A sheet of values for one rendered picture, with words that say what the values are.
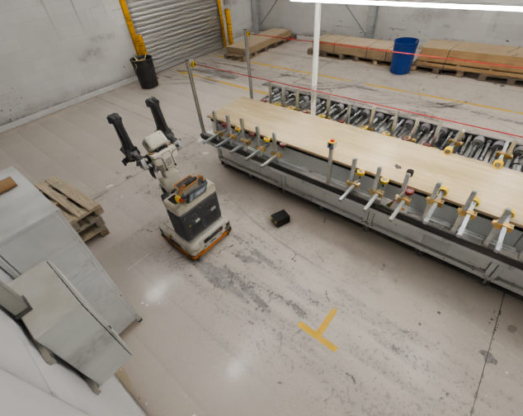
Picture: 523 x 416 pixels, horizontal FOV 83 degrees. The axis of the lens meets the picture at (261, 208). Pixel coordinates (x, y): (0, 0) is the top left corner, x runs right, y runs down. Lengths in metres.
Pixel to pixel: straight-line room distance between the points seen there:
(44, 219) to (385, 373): 2.83
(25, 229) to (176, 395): 1.74
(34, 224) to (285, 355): 2.19
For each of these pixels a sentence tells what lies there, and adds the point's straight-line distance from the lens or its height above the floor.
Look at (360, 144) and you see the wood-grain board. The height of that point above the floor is 0.90.
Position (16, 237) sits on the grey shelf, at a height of 1.52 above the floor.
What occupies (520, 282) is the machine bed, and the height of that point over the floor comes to 0.22.
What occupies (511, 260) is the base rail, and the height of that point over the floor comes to 0.68.
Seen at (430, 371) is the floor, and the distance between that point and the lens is 3.14.
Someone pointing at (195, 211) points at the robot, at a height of 0.62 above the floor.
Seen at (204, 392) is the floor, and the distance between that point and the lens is 2.95.
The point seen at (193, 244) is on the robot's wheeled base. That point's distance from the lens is 3.41.
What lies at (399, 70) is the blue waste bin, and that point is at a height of 0.10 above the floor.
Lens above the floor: 2.77
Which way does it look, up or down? 43 degrees down
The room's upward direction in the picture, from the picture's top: 6 degrees counter-clockwise
